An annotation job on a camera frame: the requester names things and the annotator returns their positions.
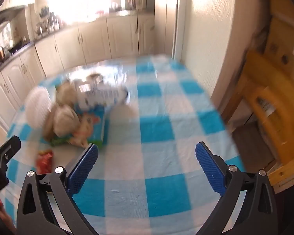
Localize yellow wooden chair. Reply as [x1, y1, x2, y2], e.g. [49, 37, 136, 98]
[235, 50, 294, 194]

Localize brown potato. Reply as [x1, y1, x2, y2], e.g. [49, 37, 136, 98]
[54, 83, 77, 106]

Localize blue checked tablecloth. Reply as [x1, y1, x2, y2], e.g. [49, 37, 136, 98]
[0, 54, 248, 235]

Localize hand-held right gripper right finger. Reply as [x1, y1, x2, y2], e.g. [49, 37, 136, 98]
[195, 141, 278, 235]

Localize green white snack packet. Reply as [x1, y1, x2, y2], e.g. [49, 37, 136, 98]
[51, 108, 109, 150]

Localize red snack wrapper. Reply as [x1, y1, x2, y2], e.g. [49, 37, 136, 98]
[36, 150, 54, 174]

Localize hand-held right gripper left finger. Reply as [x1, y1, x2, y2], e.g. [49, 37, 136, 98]
[17, 142, 99, 235]

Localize white refrigerator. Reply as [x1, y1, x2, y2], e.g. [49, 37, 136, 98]
[154, 0, 180, 59]

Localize black wok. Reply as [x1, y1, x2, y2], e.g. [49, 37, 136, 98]
[8, 39, 30, 52]

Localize white foam sleeve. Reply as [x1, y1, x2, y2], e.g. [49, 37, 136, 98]
[24, 86, 52, 129]

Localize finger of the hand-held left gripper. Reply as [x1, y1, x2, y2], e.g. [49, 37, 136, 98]
[0, 135, 21, 167]

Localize white lower kitchen cabinets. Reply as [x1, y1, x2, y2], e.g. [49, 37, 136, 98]
[0, 13, 155, 133]

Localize steel range hood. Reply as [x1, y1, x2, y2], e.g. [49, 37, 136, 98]
[0, 5, 25, 30]

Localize white plastic bottle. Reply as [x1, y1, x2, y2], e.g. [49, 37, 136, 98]
[73, 78, 129, 111]

